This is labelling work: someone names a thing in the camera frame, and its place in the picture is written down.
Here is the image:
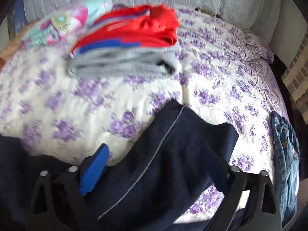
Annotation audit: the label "brown checked curtain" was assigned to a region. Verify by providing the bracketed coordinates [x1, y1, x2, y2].
[281, 32, 308, 125]

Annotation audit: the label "brown orange pillow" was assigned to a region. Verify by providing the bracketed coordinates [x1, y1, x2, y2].
[0, 21, 37, 69]

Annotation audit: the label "purple floral pillow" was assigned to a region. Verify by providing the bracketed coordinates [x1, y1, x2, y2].
[228, 26, 275, 64]

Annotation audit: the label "grey folded garment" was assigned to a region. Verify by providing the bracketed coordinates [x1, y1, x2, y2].
[67, 44, 180, 79]

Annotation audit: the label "purple floral bed sheet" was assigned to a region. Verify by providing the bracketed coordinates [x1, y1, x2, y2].
[0, 6, 300, 224]

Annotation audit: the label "dark navy track pants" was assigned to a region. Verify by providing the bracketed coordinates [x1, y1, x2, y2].
[1, 100, 239, 230]

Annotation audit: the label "blue denim jeans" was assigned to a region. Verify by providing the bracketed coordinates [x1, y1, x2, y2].
[270, 111, 300, 227]

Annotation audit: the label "colourful floral folded blanket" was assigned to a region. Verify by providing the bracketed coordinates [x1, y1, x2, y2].
[21, 0, 113, 49]

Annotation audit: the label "red blue folded garment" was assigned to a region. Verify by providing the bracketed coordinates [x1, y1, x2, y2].
[70, 4, 180, 57]

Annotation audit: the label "blue patterned cloth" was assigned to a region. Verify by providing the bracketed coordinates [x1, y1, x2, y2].
[7, 0, 28, 40]

